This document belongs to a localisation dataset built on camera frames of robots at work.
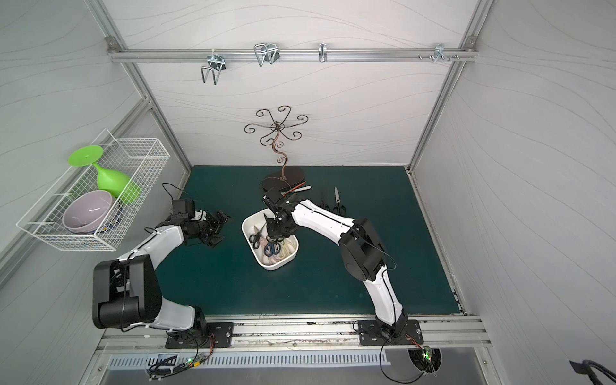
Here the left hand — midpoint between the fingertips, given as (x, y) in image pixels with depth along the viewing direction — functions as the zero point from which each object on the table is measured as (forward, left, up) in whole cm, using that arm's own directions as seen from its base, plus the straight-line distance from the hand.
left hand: (230, 224), depth 90 cm
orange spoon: (+27, -24, -9) cm, 37 cm away
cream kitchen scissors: (-5, -22, -9) cm, 24 cm away
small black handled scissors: (-3, -9, -5) cm, 10 cm away
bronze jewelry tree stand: (+29, -15, -7) cm, 33 cm away
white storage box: (+5, -9, -4) cm, 11 cm away
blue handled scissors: (-6, -16, -7) cm, 19 cm away
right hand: (-3, -17, -1) cm, 17 cm away
